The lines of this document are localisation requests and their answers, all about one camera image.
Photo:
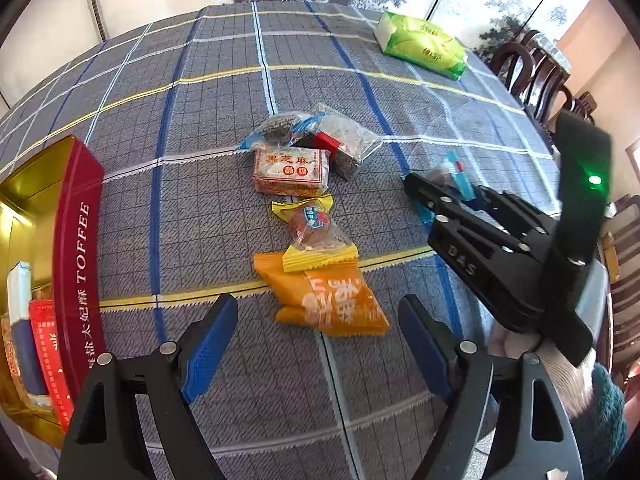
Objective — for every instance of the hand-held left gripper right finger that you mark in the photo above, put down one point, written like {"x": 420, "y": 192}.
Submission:
{"x": 425, "y": 350}

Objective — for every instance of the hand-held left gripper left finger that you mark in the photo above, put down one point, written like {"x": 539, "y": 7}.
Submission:
{"x": 210, "y": 350}

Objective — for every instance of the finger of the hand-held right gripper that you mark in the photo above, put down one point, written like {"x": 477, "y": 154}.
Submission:
{"x": 520, "y": 220}
{"x": 440, "y": 205}

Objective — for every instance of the teal candy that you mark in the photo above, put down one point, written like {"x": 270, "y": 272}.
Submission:
{"x": 457, "y": 170}

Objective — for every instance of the orange snack packet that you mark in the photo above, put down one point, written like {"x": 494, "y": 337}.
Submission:
{"x": 330, "y": 300}

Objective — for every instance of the clear packet with red label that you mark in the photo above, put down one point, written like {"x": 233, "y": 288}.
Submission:
{"x": 350, "y": 140}

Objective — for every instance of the yellow brown candy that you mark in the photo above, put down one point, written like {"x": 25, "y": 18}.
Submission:
{"x": 310, "y": 225}

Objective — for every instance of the brown sesame cake packet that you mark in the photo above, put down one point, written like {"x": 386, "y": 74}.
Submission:
{"x": 290, "y": 170}

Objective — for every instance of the red tin box gold interior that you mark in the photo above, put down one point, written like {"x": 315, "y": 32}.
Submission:
{"x": 75, "y": 260}

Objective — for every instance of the red snack packet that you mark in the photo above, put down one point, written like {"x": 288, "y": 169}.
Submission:
{"x": 45, "y": 350}

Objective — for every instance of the clear blue-twist dark candy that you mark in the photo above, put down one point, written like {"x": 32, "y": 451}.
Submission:
{"x": 275, "y": 127}

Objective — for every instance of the white and blue snack packet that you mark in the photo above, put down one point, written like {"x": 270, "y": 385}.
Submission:
{"x": 20, "y": 310}

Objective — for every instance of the clear fried snack packet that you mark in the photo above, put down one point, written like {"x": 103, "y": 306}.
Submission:
{"x": 7, "y": 355}

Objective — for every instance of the person's right forearm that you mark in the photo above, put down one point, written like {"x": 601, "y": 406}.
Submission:
{"x": 600, "y": 420}

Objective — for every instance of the person's right hand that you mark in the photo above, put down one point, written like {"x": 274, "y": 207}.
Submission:
{"x": 565, "y": 385}

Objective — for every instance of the green tissue pack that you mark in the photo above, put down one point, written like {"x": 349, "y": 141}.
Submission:
{"x": 420, "y": 45}

